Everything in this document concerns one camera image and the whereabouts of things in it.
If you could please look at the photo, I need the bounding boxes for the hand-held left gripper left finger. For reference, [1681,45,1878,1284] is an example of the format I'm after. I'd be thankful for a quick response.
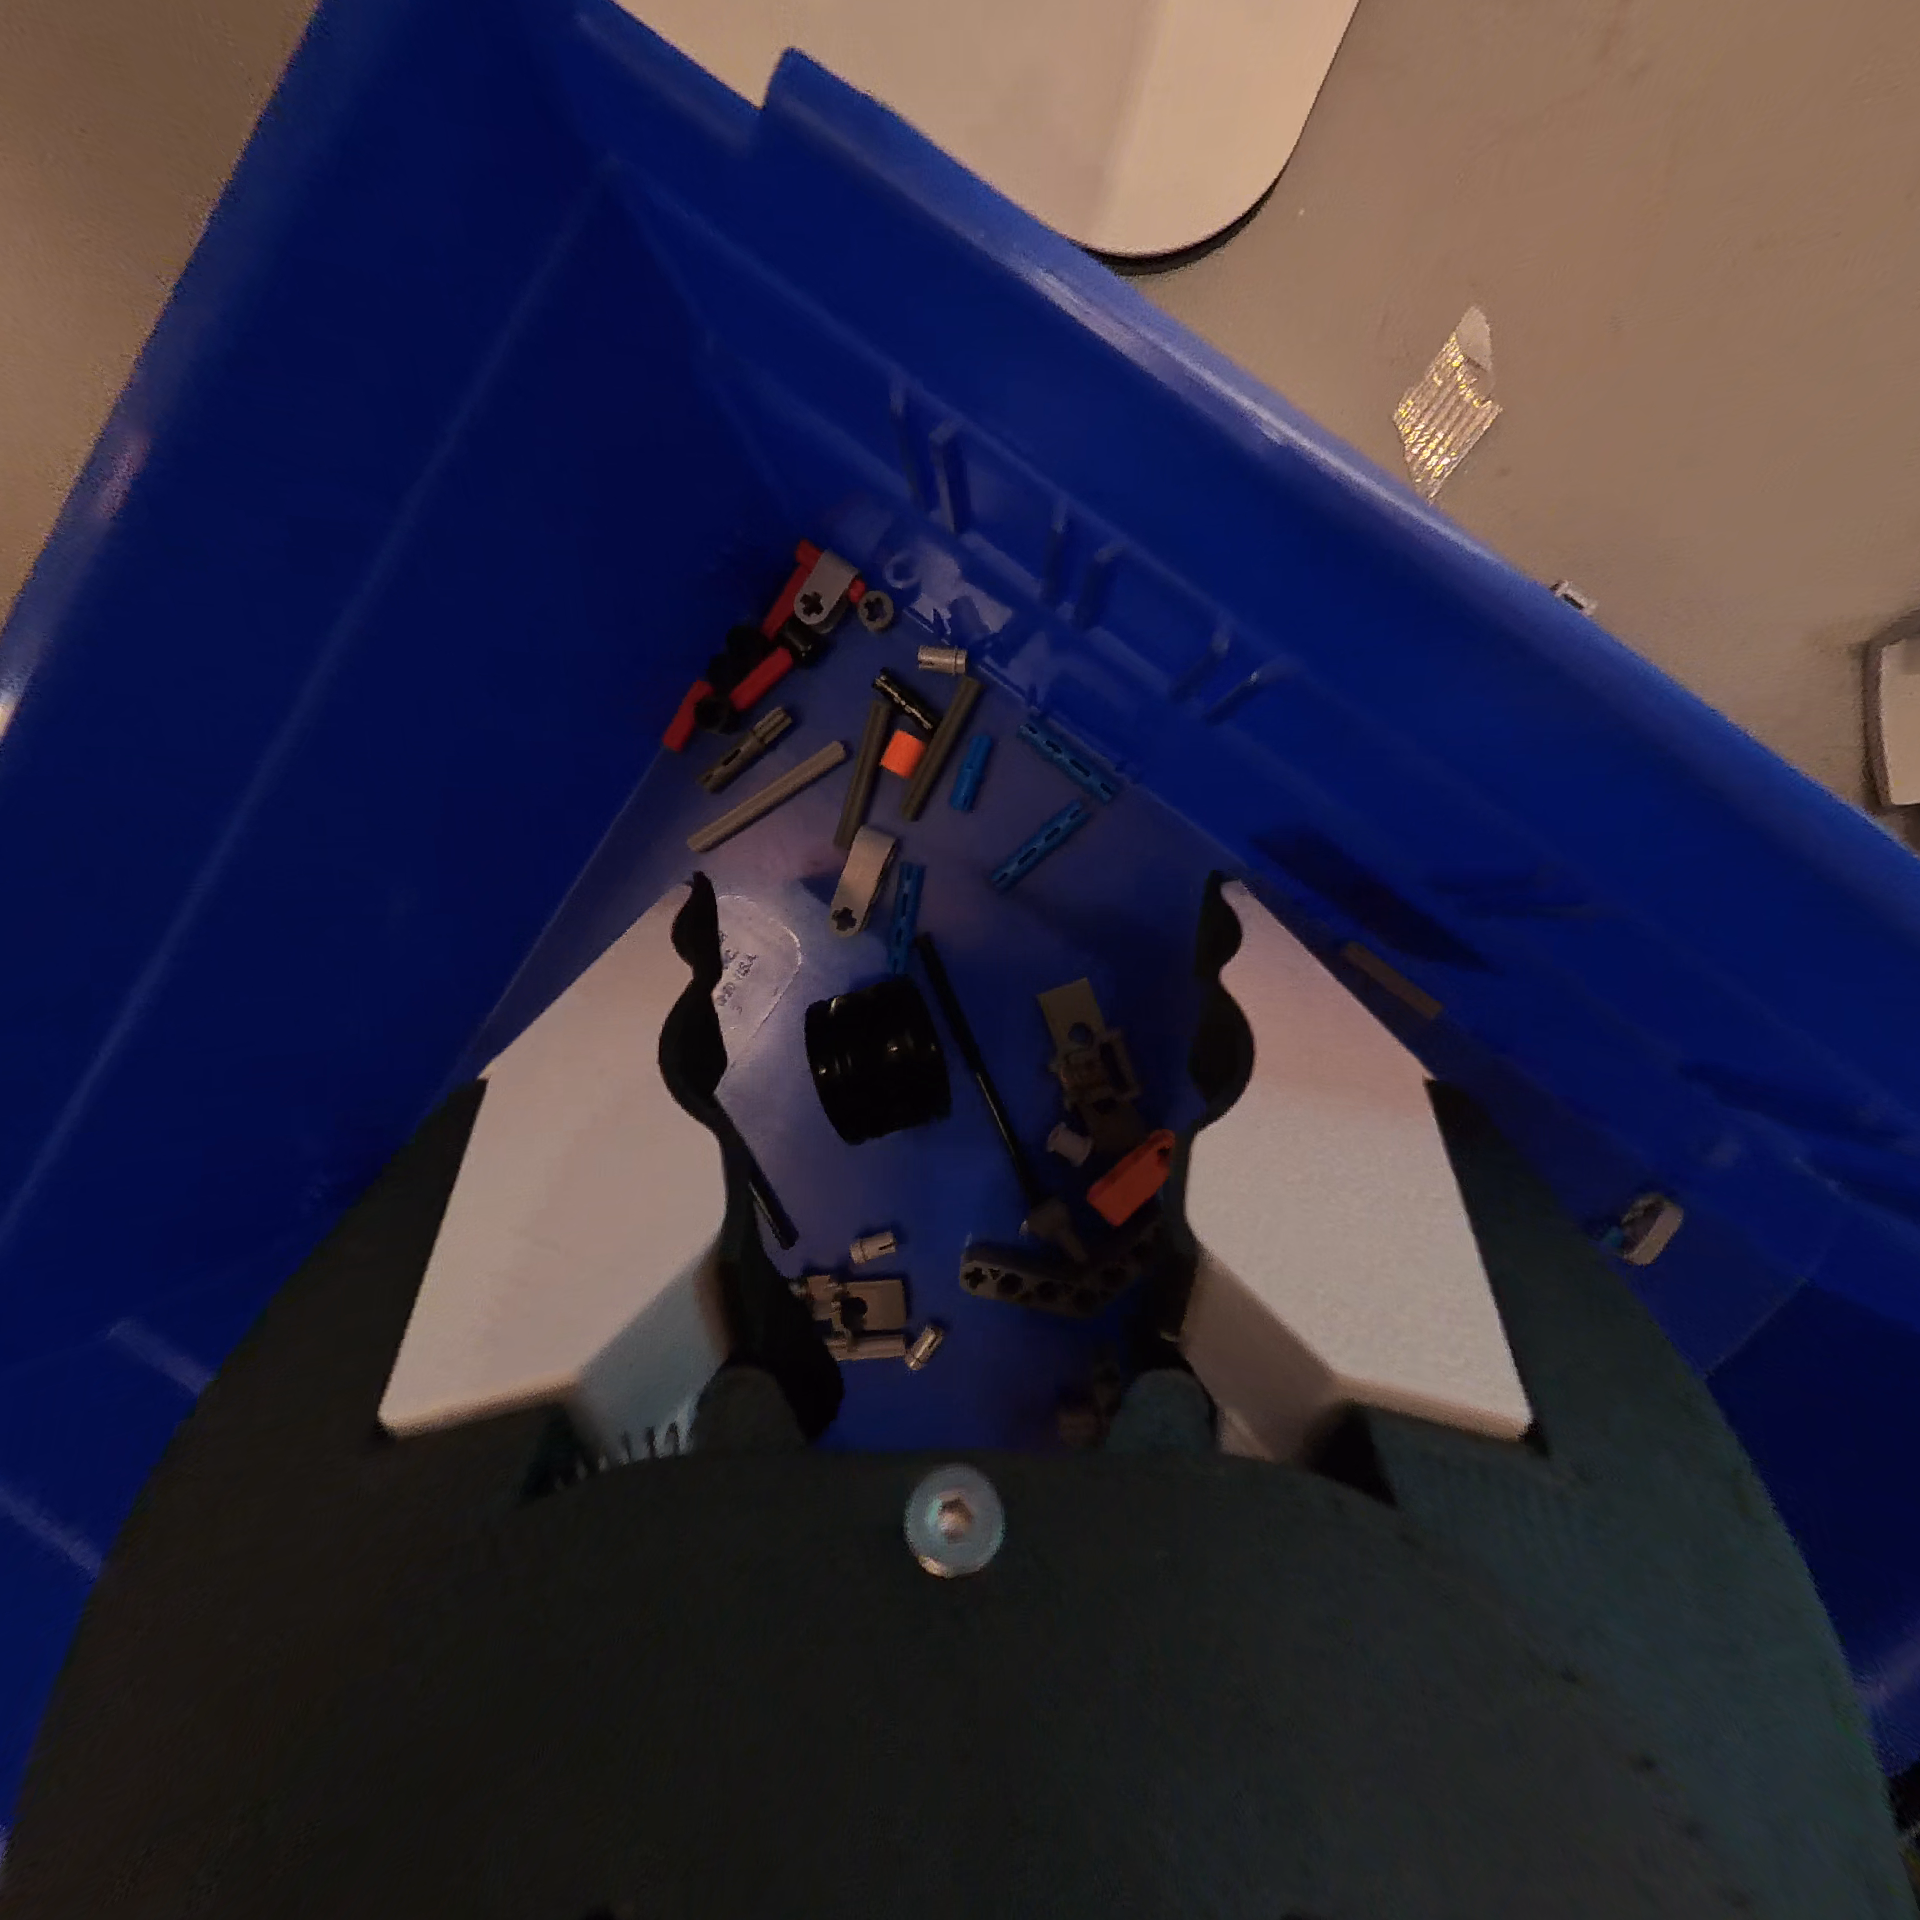
[377,876,848,1470]

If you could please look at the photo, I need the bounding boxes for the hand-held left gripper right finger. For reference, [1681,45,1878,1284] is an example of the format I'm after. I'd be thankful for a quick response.
[1154,876,1540,1462]

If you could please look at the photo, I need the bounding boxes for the blue plastic bin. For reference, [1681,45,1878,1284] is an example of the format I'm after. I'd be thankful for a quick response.
[0,0,1920,1847]

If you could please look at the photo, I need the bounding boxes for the orange connector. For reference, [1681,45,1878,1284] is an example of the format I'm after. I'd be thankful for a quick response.
[1083,1125,1180,1224]

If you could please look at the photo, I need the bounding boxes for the dark grey beam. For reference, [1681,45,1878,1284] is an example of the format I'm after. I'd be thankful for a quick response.
[962,1232,1164,1322]

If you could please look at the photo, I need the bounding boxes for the black rubber tyre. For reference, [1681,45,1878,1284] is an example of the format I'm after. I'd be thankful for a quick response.
[803,976,954,1148]

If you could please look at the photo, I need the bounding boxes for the thin black axle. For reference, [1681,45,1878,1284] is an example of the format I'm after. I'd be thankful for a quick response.
[916,935,1051,1202]

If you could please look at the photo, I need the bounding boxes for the light grey thin connector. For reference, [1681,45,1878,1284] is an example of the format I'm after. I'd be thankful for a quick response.
[829,826,897,941]

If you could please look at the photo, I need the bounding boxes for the blue thin beam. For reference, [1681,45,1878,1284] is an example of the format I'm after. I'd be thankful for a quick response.
[991,799,1095,890]
[1017,718,1125,804]

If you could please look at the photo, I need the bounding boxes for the dark grey pin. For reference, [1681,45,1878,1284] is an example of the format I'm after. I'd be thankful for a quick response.
[695,705,794,792]

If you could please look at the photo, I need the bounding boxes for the dark grey axle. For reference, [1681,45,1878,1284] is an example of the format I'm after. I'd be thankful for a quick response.
[902,675,982,824]
[834,694,897,850]

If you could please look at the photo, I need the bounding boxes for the red and black linkage assembly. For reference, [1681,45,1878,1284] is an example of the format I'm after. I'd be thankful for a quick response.
[662,539,872,753]

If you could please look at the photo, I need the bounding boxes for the grey curved panel piece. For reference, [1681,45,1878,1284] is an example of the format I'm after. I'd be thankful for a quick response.
[1863,612,1920,815]

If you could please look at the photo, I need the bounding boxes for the clear plastic scrap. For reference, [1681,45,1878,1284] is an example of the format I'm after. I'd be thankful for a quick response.
[1390,302,1505,498]

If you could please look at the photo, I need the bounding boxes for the white book stand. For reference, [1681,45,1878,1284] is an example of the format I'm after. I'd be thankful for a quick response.
[622,0,1364,269]

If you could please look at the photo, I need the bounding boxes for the dark grey frame connector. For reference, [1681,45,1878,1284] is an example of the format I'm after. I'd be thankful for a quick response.
[1040,981,1143,1148]

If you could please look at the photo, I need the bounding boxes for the grey frame piece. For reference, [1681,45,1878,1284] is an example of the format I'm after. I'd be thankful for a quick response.
[794,1273,916,1364]

